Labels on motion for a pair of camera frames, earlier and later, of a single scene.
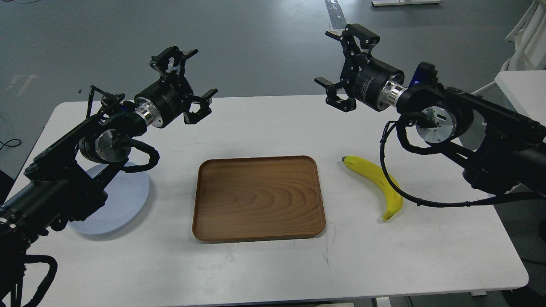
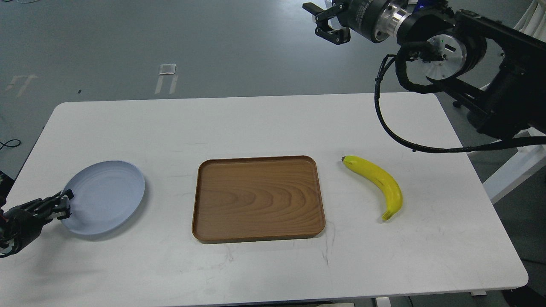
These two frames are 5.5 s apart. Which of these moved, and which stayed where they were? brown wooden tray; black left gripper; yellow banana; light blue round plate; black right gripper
Moved: black right gripper; light blue round plate; black left gripper
Stayed: brown wooden tray; yellow banana
